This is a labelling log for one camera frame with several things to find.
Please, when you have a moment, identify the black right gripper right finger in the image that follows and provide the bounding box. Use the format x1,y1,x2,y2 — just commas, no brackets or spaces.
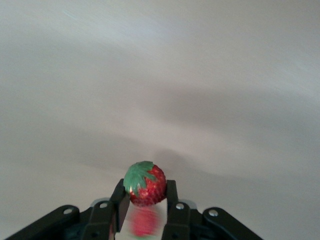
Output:
162,179,198,240

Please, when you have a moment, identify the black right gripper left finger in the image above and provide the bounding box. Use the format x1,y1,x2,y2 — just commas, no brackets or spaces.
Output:
84,178,131,240

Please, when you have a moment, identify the red toy strawberry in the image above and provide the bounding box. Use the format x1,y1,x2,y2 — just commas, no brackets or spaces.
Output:
123,161,167,208

